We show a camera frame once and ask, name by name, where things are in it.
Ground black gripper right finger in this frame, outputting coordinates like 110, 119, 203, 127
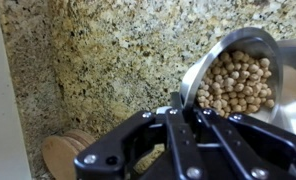
192, 108, 296, 180

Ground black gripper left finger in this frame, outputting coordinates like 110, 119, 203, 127
73, 91, 206, 180

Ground chickpeas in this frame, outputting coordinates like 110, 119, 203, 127
196, 50, 276, 118

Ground large steel bowl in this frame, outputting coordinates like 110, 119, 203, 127
179, 27, 284, 125

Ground small steel bowl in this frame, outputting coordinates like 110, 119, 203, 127
272, 39, 296, 139

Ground wooden coaster stack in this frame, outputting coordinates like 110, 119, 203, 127
41, 129, 98, 180

